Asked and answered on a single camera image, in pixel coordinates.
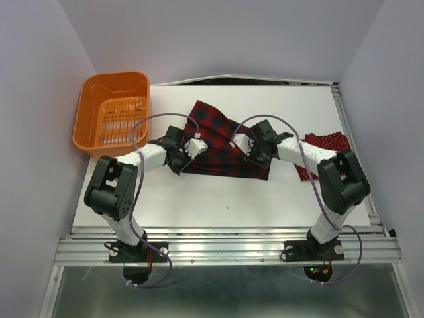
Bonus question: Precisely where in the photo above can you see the red black plaid skirt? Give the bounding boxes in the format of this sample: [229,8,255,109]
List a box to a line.
[183,101,270,180]

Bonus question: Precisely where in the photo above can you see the red polka dot skirt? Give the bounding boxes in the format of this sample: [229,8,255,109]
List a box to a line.
[295,132,351,182]

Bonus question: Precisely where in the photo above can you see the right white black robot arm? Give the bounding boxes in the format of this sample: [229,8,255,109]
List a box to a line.
[232,120,371,260]

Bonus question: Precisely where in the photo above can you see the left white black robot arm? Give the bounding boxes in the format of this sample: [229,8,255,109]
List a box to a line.
[83,126,197,264]

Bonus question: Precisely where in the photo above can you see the orange plastic bin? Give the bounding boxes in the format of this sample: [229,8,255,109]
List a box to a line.
[72,71,151,159]

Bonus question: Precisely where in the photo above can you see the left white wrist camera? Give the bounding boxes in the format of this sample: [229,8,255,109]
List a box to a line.
[184,138,208,160]

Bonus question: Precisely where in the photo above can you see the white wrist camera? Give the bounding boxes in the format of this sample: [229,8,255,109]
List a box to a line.
[184,138,208,160]
[229,134,254,156]

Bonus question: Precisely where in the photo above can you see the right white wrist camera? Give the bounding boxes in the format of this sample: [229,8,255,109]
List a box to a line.
[229,134,254,156]

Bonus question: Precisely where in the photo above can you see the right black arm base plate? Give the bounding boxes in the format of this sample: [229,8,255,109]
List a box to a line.
[280,239,345,262]

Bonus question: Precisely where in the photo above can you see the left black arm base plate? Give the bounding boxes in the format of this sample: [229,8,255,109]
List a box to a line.
[104,240,166,264]

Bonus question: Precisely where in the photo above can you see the aluminium front rail frame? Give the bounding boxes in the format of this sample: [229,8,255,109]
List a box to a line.
[40,224,419,317]

